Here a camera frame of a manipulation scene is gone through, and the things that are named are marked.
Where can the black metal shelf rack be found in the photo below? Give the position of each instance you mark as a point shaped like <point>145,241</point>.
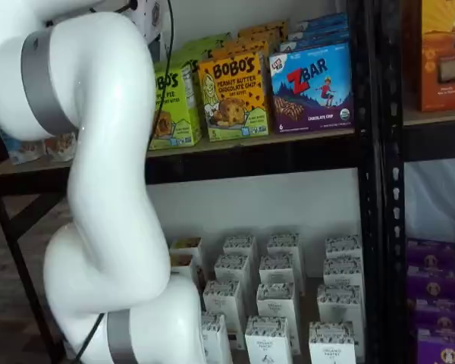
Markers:
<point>250,167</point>
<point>432,142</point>

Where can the white yellow granola box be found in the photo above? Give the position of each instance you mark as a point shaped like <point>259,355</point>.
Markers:
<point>182,263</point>
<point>186,244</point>

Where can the purple cardboard box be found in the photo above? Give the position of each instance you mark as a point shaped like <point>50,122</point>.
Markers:
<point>434,282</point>
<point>443,314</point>
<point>432,252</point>
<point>443,349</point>

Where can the orange cardboard box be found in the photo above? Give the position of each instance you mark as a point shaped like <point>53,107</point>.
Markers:
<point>440,45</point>

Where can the yellow Bobo's peanut butter box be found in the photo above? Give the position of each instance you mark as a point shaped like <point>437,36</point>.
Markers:
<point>231,98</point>
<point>261,30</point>
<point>246,46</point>

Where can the granola bag blue label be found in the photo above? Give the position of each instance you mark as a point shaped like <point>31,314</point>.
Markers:
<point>19,149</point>

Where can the blue purple Zbar box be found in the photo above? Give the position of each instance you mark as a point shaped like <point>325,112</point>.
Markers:
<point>311,87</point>
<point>318,30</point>
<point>307,42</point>
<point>322,19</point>

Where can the white floral print box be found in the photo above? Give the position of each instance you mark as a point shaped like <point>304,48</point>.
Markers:
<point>277,303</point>
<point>267,341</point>
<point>339,307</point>
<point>239,246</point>
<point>343,246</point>
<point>216,341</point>
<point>231,269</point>
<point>331,345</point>
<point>343,273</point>
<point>284,244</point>
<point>278,271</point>
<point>221,299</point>

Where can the granola bag orange label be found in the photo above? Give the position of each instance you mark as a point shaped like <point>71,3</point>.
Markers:
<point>62,146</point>

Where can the light wooden shelf board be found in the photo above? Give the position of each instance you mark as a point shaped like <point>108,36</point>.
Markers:
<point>440,117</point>
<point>30,168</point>

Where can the white pantry boxes group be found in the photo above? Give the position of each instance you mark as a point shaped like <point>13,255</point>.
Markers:
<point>308,303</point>

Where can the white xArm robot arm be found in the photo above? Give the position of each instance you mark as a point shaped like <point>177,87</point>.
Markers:
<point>110,113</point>

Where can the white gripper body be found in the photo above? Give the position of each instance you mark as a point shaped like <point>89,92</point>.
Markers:
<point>148,19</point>

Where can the green Bobo's apple pie box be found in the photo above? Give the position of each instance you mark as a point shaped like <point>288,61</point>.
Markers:
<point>204,47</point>
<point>174,113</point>
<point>216,36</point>

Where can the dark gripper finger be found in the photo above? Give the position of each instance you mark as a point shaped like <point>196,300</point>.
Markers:
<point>155,47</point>

